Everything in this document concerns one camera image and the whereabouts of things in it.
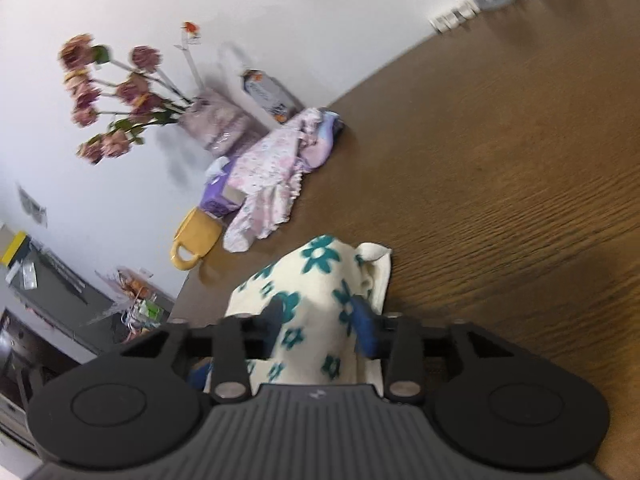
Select cream teal floral garment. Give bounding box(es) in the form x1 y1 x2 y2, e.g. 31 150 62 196
224 235 392 392

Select yellow mug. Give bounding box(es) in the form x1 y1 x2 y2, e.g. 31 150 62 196
170 207 224 271

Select purple tissue pack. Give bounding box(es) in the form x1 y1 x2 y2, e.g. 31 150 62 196
198 156 246 218

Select pink floral garment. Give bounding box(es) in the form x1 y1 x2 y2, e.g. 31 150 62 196
222 108 322 252

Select purple storage bag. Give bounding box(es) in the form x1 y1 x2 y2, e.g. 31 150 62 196
298 110 344 171

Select pink patterned vase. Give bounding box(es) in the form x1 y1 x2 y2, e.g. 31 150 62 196
178 88 268 157

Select dried pink flowers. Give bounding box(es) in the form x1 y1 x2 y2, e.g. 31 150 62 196
58 34 195 166

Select white power strip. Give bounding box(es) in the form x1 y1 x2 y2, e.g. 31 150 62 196
430 0 480 35

